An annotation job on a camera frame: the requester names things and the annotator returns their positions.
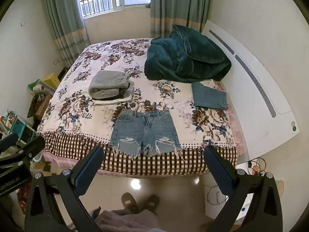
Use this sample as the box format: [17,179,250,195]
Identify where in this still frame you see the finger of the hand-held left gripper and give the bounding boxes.
[0,132,19,153]
[0,135,46,168]

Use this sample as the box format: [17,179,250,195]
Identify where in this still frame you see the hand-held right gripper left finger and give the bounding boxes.
[24,145,105,232]

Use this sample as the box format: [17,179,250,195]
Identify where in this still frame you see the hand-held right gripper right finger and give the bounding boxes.
[203,145,283,232]

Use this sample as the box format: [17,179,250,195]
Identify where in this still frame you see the ripped denim shorts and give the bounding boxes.
[109,109,186,162]

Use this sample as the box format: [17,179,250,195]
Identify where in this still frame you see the brown cabinet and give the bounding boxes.
[26,93,53,122]

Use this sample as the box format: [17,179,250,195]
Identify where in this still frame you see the white nightstand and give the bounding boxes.
[203,160,269,226]

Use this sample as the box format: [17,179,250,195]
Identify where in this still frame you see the person's left shoe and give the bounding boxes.
[121,193,140,214]

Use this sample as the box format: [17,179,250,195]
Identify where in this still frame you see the person's shoe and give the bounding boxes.
[144,194,160,215]
[121,193,140,214]

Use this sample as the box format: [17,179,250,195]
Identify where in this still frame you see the bed with floral sheet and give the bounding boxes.
[36,38,243,177]

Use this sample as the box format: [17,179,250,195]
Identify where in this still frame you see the green plastic bag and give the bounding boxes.
[27,78,47,94]

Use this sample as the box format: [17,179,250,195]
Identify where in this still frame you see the person's grey pink clothing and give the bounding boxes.
[89,206,167,232]

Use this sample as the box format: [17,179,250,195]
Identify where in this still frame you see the yellow box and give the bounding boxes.
[43,73,60,89]

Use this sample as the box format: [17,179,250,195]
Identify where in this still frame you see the person's right shoe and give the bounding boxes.
[144,194,160,215]

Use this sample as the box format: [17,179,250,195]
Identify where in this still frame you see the folded blue jeans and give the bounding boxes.
[191,82,229,111]

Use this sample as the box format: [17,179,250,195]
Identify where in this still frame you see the folded grey fleece garment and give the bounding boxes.
[88,71,131,99]

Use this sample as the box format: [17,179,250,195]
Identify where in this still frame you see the dark teal blanket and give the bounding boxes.
[144,24,232,83]

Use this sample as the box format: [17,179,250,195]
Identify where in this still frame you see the white headboard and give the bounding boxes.
[201,19,301,160]

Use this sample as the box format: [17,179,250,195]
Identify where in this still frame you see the grey green curtain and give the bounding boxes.
[41,0,91,68]
[150,0,213,39]

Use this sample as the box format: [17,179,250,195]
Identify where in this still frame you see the black cable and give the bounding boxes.
[207,185,229,205]

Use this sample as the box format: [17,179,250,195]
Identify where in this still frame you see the orange cable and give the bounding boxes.
[248,158,266,176]

